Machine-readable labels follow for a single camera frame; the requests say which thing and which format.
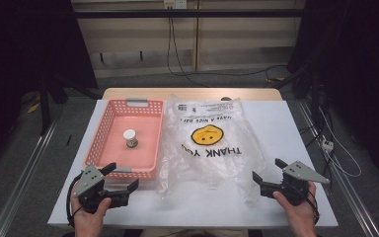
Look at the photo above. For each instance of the aluminium floor rail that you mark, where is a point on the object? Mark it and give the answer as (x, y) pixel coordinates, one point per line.
(348, 194)
(23, 184)

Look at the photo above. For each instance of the person's left hand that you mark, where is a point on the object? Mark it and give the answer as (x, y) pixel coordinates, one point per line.
(90, 217)

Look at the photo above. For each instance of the white power strip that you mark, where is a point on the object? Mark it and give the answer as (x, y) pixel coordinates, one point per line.
(327, 145)

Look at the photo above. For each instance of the yellow floor tape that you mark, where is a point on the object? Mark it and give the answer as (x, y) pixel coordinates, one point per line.
(33, 107)

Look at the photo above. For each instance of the clear printed plastic bag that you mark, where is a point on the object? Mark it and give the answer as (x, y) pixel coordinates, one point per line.
(210, 154)

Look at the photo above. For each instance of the white wall socket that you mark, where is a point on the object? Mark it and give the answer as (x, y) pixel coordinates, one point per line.
(175, 3)

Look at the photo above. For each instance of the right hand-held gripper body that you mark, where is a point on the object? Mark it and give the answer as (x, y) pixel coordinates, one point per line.
(296, 184)

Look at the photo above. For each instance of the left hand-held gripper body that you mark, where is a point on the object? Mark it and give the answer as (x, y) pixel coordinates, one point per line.
(89, 181)

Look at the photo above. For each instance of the dark curtain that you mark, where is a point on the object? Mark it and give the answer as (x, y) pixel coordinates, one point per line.
(23, 59)
(358, 65)

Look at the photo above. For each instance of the pink plastic basket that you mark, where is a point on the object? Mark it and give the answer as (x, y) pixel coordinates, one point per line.
(135, 131)

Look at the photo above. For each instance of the small white-capped bottle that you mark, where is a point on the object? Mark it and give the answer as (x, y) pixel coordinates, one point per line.
(130, 137)

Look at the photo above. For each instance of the person's right hand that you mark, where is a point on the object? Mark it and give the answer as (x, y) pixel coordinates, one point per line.
(297, 212)

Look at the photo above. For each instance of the black metal stand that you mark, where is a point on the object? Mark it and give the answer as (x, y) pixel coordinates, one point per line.
(46, 105)

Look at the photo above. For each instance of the black horizontal bar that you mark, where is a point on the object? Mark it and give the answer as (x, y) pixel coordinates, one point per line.
(190, 13)

